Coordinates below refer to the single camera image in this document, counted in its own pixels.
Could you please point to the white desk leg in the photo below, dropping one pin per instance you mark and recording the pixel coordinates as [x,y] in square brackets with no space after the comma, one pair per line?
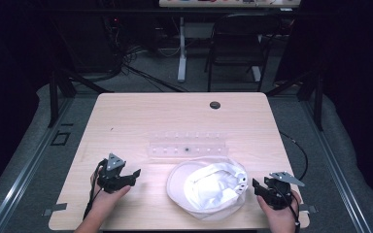
[182,55]
[256,73]

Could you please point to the clear acrylic rack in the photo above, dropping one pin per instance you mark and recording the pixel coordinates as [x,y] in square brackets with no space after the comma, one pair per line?
[187,145]

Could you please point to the grey tape strip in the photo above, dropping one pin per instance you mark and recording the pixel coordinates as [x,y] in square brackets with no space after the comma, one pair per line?
[308,209]
[55,208]

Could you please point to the black metal stand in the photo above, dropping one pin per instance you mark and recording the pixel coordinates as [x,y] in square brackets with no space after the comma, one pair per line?
[54,97]
[319,97]

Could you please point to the black folding chair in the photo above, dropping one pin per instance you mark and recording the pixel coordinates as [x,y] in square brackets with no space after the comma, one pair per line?
[239,48]

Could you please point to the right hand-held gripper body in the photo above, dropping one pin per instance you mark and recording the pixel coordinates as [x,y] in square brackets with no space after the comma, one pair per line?
[278,194]

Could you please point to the person's left hand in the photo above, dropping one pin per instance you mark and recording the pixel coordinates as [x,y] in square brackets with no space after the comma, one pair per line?
[105,200]

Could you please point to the aluminium floor rail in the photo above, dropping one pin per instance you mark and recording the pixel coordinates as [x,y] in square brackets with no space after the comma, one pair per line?
[336,168]
[26,171]

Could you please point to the black table grommet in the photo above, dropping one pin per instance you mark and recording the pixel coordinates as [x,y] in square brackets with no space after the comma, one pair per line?
[215,105]

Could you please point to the person's right hand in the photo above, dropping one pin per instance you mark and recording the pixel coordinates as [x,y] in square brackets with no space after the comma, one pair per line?
[283,218]

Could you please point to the light desk top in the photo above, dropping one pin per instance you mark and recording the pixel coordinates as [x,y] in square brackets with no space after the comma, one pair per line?
[226,3]

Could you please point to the white cap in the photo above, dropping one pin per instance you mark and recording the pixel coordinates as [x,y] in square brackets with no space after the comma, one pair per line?
[209,189]

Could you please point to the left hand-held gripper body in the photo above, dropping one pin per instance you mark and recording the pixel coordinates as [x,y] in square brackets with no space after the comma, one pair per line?
[110,181]

